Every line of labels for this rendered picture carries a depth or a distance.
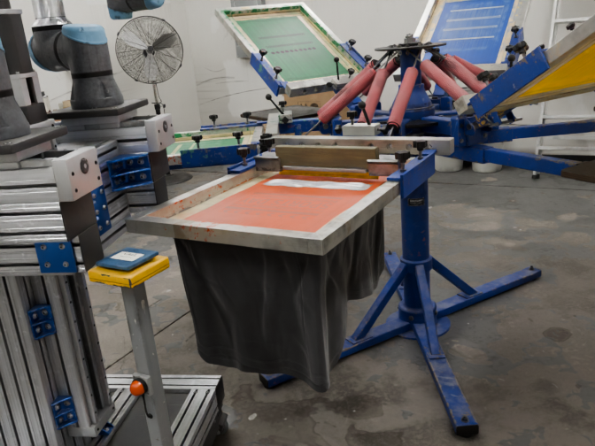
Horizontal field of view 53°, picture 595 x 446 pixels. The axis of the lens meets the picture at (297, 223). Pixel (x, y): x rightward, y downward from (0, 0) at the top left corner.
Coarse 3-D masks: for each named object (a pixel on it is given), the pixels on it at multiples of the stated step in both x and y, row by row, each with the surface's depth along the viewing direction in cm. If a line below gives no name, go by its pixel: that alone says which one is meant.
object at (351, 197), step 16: (384, 176) 191; (304, 192) 181; (320, 192) 180; (336, 192) 178; (352, 192) 176; (368, 192) 175; (336, 208) 163; (256, 224) 156; (272, 224) 155; (288, 224) 154; (304, 224) 152; (320, 224) 151
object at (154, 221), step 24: (192, 192) 179; (216, 192) 186; (384, 192) 161; (144, 216) 159; (168, 216) 168; (360, 216) 148; (216, 240) 145; (240, 240) 142; (264, 240) 138; (288, 240) 135; (312, 240) 132; (336, 240) 137
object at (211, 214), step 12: (264, 180) 200; (312, 180) 195; (240, 192) 188; (252, 192) 186; (276, 192) 184; (288, 192) 183; (300, 192) 182; (216, 204) 177; (228, 204) 175; (192, 216) 168; (204, 216) 167; (216, 216) 166; (228, 216) 165; (240, 216) 164; (252, 216) 163
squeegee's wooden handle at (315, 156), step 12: (276, 156) 200; (288, 156) 198; (300, 156) 196; (312, 156) 194; (324, 156) 191; (336, 156) 189; (348, 156) 187; (360, 156) 185; (372, 156) 183; (360, 168) 186
